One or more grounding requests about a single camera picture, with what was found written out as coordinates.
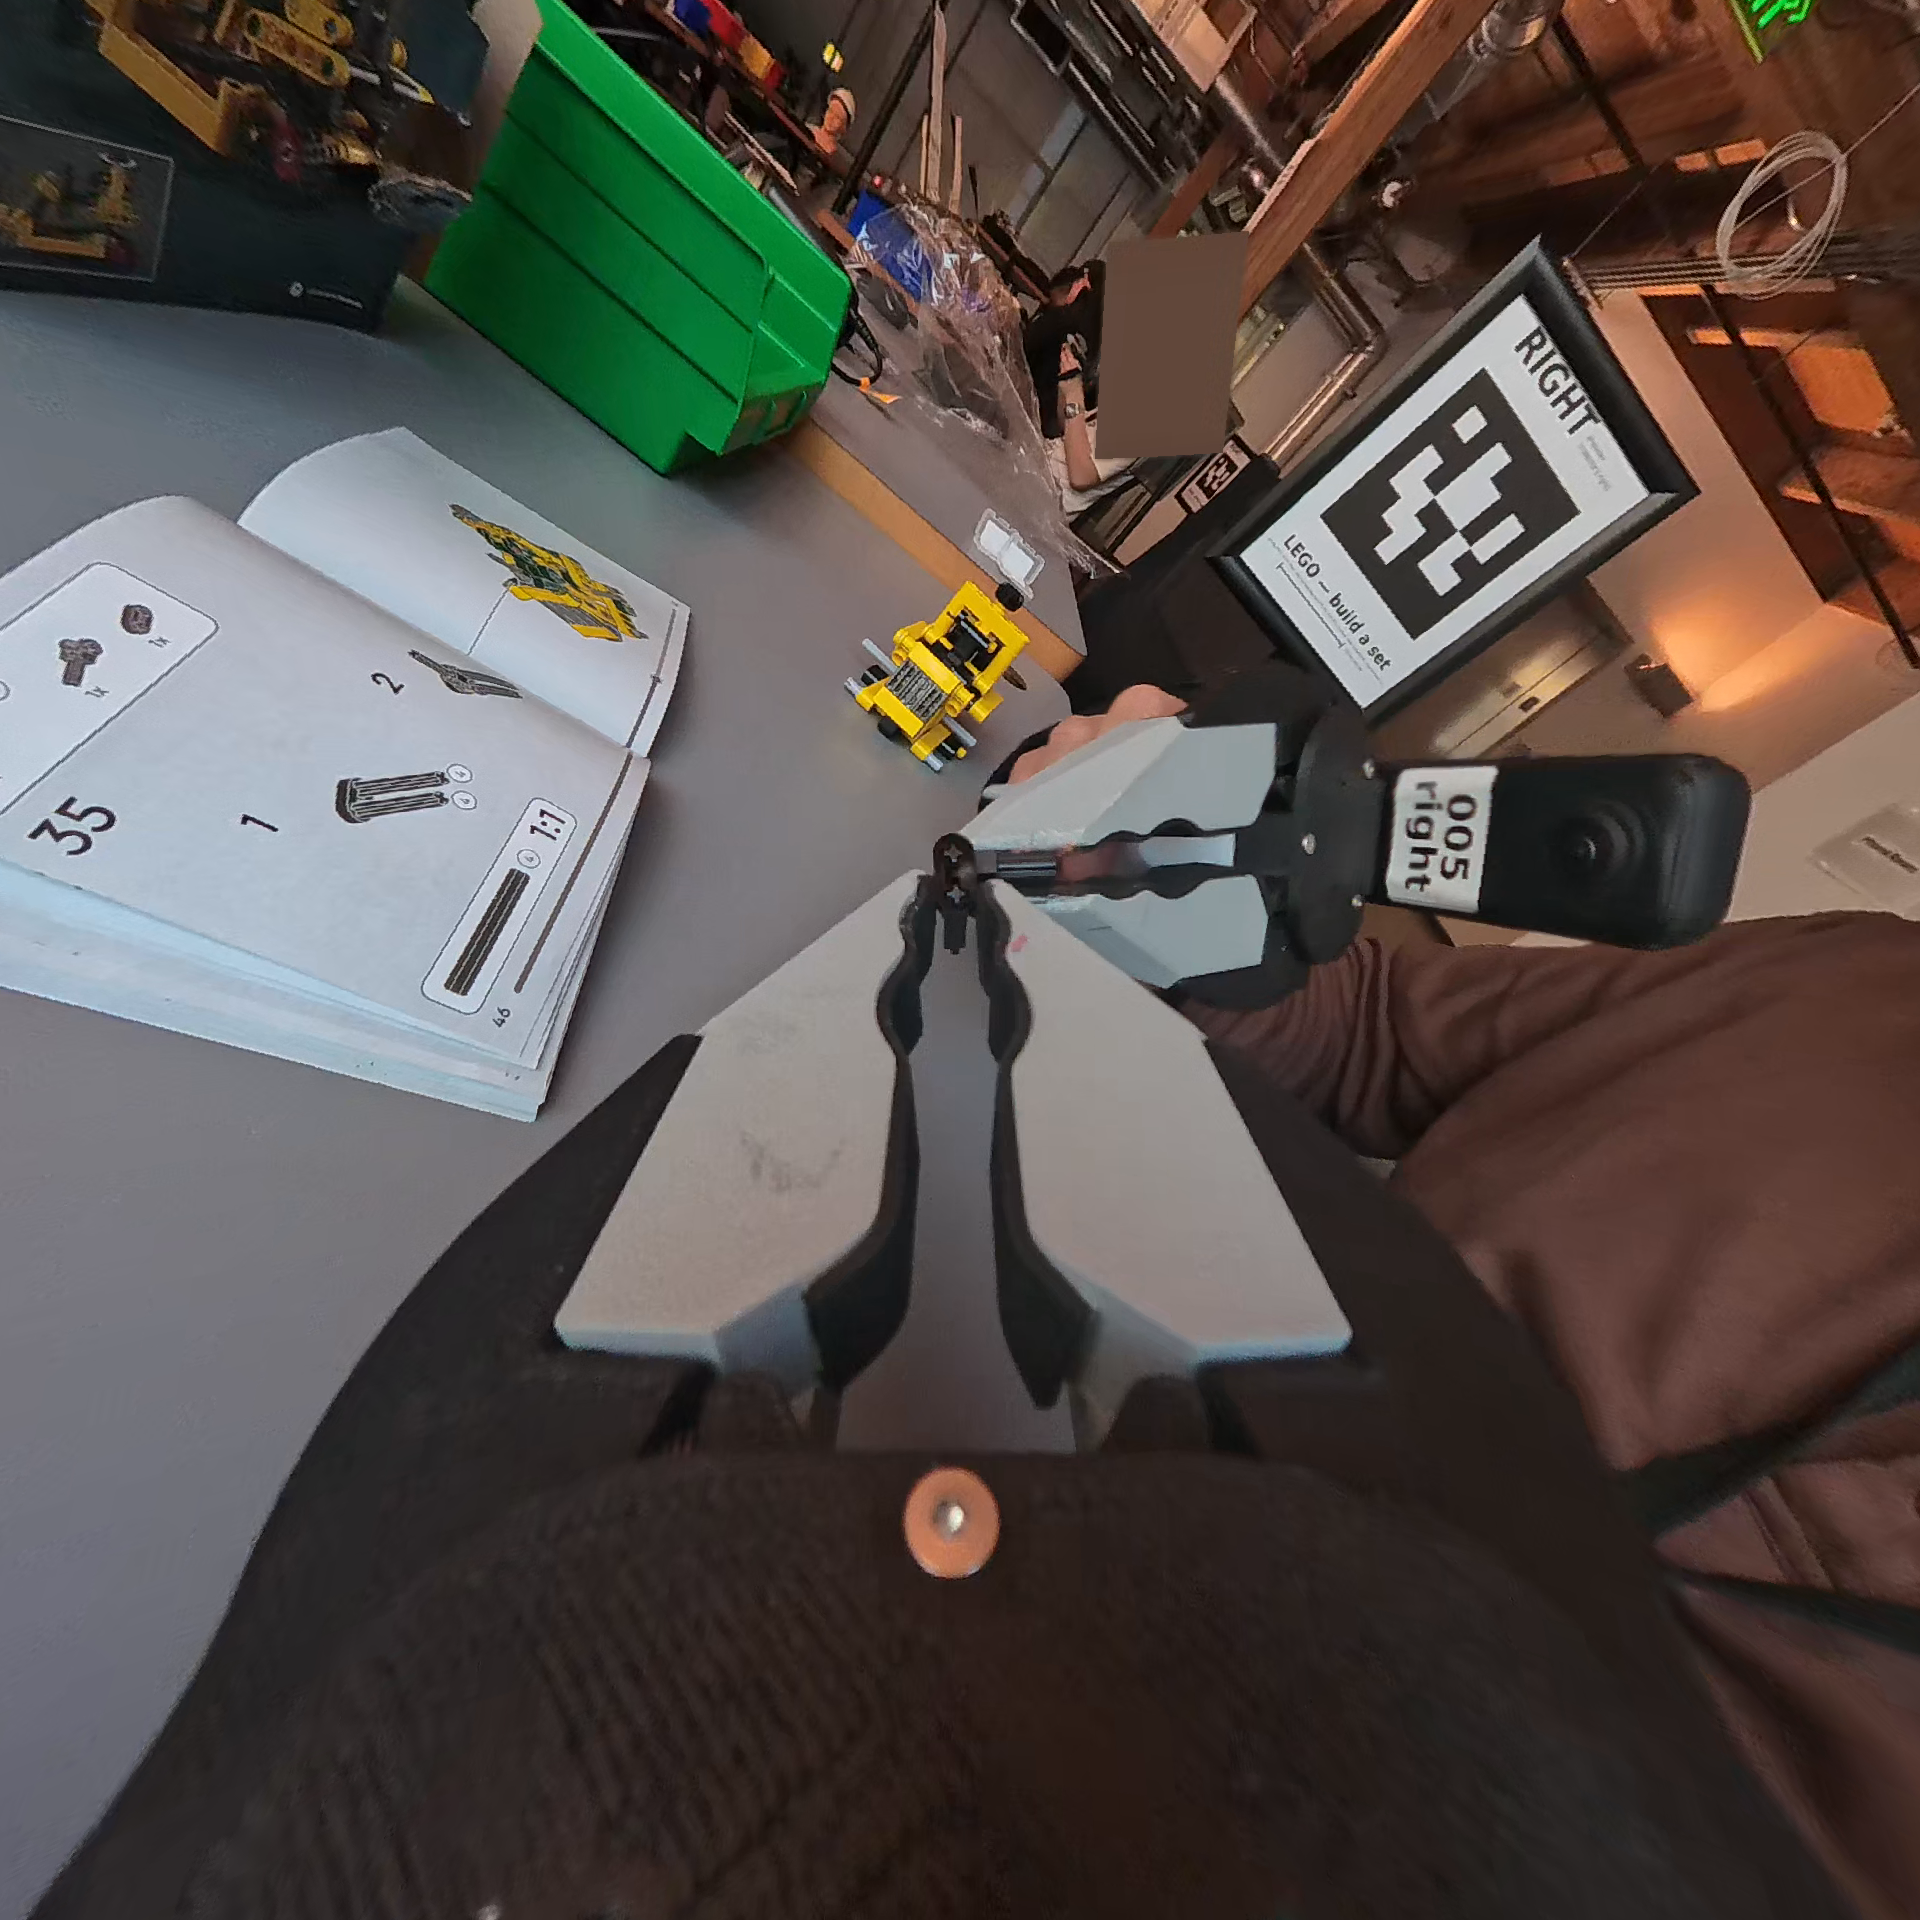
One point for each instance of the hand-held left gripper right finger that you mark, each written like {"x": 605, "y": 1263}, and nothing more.
{"x": 1163, "y": 1184}

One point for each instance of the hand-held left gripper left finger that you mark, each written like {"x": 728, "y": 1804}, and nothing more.
{"x": 722, "y": 1156}

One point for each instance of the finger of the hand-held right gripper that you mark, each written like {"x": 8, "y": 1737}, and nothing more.
{"x": 1187, "y": 930}
{"x": 1141, "y": 779}

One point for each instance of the black lego axle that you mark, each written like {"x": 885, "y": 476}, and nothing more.
{"x": 1033, "y": 865}

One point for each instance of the black lego connector piece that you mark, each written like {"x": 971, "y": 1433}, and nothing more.
{"x": 954, "y": 901}

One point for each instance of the person's right forearm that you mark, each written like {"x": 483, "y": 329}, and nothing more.
{"x": 1575, "y": 1034}

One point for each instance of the yellow lego vehicle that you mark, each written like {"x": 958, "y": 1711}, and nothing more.
{"x": 939, "y": 672}

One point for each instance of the lego instruction booklet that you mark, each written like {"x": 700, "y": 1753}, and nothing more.
{"x": 303, "y": 749}

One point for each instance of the dark lego set box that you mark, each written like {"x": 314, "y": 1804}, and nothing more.
{"x": 225, "y": 208}

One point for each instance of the person's right hand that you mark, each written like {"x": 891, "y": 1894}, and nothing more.
{"x": 1116, "y": 716}

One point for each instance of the small clear plastic container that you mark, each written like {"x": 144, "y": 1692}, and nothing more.
{"x": 1007, "y": 545}

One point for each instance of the small printed marker sign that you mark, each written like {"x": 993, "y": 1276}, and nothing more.
{"x": 1216, "y": 476}

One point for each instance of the clear plastic wrap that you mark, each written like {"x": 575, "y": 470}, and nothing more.
{"x": 961, "y": 329}

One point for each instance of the green plastic storage bin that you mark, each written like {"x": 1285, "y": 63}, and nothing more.
{"x": 632, "y": 255}

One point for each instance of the green lit sign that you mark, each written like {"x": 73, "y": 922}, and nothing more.
{"x": 1768, "y": 24}

